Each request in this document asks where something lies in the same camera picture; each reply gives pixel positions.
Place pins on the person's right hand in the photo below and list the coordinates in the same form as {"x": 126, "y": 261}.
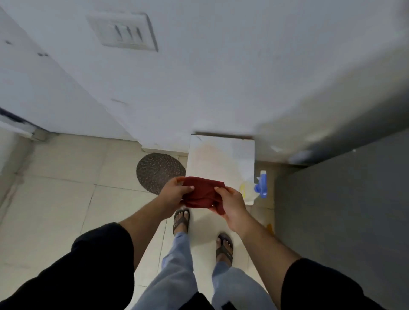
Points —
{"x": 235, "y": 207}

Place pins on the person's left hand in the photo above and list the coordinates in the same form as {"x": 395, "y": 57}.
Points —
{"x": 174, "y": 194}

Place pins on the red cloth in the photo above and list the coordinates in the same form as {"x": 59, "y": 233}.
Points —
{"x": 203, "y": 191}

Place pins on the spray bottle blue nozzle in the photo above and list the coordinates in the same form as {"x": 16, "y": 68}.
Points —
{"x": 260, "y": 185}

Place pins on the silver refrigerator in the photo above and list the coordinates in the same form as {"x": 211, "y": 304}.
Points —
{"x": 351, "y": 207}

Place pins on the person's right forearm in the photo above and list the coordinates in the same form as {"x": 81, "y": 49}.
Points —
{"x": 303, "y": 271}

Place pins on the person's left forearm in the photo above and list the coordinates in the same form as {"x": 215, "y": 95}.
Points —
{"x": 89, "y": 268}

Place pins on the person's left sandal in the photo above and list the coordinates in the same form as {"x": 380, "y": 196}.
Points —
{"x": 181, "y": 220}

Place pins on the person's sandal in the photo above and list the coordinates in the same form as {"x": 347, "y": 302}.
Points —
{"x": 224, "y": 249}
{"x": 181, "y": 220}

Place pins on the person's right sandal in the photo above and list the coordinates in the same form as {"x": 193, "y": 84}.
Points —
{"x": 224, "y": 249}

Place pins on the person's right leg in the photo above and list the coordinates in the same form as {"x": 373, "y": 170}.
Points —
{"x": 236, "y": 287}

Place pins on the person's leg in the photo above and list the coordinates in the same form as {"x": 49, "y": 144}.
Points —
{"x": 236, "y": 287}
{"x": 172, "y": 278}

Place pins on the person's left leg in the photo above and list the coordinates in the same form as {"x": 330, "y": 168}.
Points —
{"x": 172, "y": 278}

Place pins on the round dark woven mat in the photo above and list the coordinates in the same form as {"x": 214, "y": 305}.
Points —
{"x": 156, "y": 174}

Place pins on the small white marble table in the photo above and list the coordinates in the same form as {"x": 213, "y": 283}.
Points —
{"x": 220, "y": 156}

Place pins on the white door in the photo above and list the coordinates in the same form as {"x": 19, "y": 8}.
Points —
{"x": 48, "y": 89}

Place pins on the white wall switch plate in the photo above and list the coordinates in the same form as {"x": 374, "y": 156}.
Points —
{"x": 124, "y": 32}

